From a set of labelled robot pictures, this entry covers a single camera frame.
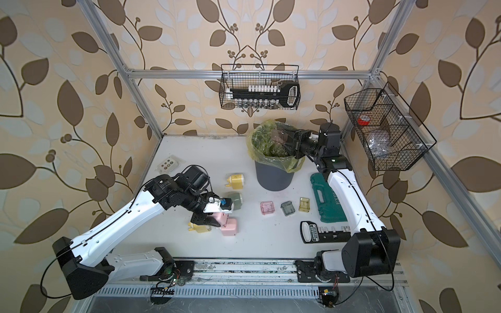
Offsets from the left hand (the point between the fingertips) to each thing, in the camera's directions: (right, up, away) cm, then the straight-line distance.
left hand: (218, 210), depth 70 cm
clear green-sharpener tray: (+29, -5, +22) cm, 36 cm away
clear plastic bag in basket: (+61, +25, +4) cm, 65 cm away
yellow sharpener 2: (-11, -12, +13) cm, 21 cm away
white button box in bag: (-34, +15, +34) cm, 51 cm away
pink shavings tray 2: (+19, -5, +22) cm, 29 cm away
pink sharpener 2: (+2, -1, -5) cm, 6 cm away
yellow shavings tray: (+37, -4, +23) cm, 44 cm away
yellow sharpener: (+4, +7, +24) cm, 25 cm away
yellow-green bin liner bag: (+18, +25, +13) cm, 34 cm away
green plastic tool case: (+47, -4, +15) cm, 49 cm away
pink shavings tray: (+23, +28, +9) cm, 38 cm away
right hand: (+23, +28, +3) cm, 36 cm away
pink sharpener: (+3, -10, +9) cm, 14 cm away
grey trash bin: (+22, +8, +29) cm, 37 cm away
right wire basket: (+65, +28, +3) cm, 71 cm away
